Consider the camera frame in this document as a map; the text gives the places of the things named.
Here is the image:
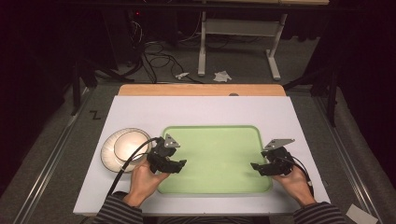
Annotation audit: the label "white paper sheet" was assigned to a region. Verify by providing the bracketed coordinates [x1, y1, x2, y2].
[345, 203, 379, 224]

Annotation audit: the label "metal floor rail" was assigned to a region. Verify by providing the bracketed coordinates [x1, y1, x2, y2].
[312, 95, 385, 224]
[11, 88, 95, 224]

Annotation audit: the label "wooden board strip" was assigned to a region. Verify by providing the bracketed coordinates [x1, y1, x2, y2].
[118, 83, 287, 97]

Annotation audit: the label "hand-held gripper black cable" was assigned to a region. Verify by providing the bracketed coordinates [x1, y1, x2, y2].
[279, 154, 315, 198]
[106, 136, 162, 198]

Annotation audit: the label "white plate with dark rim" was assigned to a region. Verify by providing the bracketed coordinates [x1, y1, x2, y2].
[100, 127, 154, 174]

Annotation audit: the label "white table mat board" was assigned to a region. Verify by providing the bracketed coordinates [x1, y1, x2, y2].
[72, 94, 332, 217]

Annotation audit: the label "right hand-held gripper black cable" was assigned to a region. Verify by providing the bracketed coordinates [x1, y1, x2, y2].
[279, 154, 315, 198]

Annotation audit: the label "person's right hand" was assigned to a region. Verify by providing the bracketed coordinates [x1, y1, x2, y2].
[271, 165, 318, 208]

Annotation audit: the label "black metal stand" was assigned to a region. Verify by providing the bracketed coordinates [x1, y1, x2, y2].
[68, 58, 135, 117]
[282, 62, 341, 128]

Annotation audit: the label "left hand-held gripper black cable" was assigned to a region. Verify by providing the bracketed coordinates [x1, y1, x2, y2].
[106, 136, 162, 198]

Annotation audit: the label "crumpled white paper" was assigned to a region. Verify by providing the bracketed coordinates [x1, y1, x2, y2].
[213, 70, 233, 83]

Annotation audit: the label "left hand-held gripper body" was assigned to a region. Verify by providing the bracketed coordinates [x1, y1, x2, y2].
[146, 133, 182, 175]

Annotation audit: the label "black floor cables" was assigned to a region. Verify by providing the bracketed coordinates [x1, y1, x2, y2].
[125, 12, 205, 85]

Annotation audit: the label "person's left hand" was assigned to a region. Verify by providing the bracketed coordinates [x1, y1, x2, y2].
[123, 157, 171, 208]

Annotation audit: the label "light green tray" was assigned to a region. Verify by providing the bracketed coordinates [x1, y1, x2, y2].
[156, 124, 274, 196]

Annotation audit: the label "white bowl with dark rim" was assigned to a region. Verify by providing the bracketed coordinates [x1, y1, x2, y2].
[113, 130, 153, 163]

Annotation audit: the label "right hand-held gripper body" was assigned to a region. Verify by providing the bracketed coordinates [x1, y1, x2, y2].
[261, 138, 296, 177]

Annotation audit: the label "white metal desk frame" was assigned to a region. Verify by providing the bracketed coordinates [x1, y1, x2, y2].
[197, 10, 290, 81]

